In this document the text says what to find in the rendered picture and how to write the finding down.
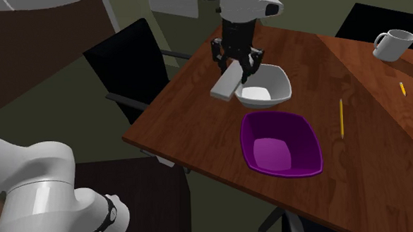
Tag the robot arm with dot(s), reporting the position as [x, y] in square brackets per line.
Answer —
[40, 197]

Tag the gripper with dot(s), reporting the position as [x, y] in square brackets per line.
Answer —
[239, 37]

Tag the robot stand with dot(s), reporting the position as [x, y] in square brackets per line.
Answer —
[144, 200]

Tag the grey flat rectangular block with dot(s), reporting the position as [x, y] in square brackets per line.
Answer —
[226, 83]

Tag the white bowl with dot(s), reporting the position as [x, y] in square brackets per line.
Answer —
[276, 85]

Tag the brown wooden table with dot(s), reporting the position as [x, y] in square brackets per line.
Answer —
[200, 136]

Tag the white mug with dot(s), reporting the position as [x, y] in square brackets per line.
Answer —
[393, 45]

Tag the short yellow pencil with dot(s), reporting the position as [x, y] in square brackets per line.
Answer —
[402, 89]

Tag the purple bowl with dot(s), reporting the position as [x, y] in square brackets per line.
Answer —
[279, 144]

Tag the long yellow pencil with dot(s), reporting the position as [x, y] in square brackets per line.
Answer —
[341, 117]

